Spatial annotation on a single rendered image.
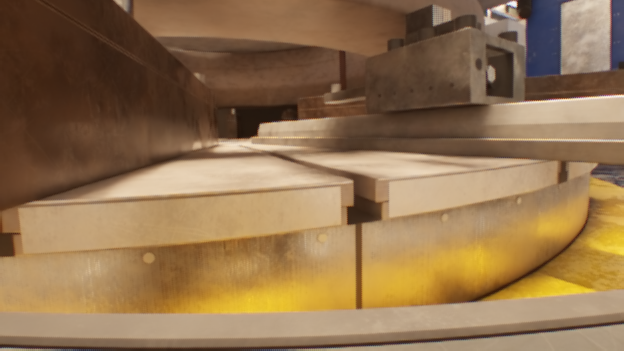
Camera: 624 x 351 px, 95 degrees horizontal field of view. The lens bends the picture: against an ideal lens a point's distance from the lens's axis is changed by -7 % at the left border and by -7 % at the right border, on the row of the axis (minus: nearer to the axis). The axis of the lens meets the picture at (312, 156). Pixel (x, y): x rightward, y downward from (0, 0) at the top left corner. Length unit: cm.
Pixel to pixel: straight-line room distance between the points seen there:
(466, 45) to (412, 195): 55
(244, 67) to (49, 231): 523
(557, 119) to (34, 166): 106
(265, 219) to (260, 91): 508
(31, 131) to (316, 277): 47
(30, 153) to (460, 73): 97
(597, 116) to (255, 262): 82
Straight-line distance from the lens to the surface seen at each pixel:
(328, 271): 56
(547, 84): 219
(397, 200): 56
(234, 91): 559
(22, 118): 52
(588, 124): 95
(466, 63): 99
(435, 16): 126
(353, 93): 151
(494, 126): 103
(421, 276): 68
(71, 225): 52
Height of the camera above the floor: 39
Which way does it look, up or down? 4 degrees down
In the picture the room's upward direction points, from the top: 1 degrees counter-clockwise
